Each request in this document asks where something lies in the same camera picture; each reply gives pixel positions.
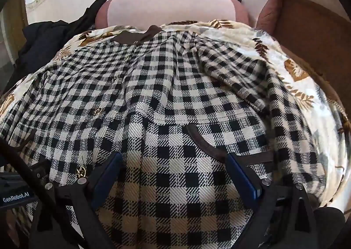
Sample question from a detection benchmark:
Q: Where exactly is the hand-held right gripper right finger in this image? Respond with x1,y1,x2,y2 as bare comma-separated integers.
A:
225,152,322,249

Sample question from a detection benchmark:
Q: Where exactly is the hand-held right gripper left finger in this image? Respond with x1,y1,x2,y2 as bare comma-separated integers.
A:
29,152,124,249

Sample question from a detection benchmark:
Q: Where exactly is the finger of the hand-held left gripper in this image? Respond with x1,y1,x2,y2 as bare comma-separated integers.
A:
30,159,53,184

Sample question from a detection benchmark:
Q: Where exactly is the black and cream checked coat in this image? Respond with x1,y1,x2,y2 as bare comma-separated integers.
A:
0,25,328,249

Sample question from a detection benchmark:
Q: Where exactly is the leaf print fleece blanket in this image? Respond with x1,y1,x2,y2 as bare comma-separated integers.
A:
0,19,351,211

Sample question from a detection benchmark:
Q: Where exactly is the black clothing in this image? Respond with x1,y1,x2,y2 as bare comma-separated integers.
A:
11,0,109,78

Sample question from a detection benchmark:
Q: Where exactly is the pink and brown sofa cushion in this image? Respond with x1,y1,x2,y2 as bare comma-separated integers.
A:
241,0,284,30

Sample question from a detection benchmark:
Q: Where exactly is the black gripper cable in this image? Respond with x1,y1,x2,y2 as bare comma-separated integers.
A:
0,137,80,249

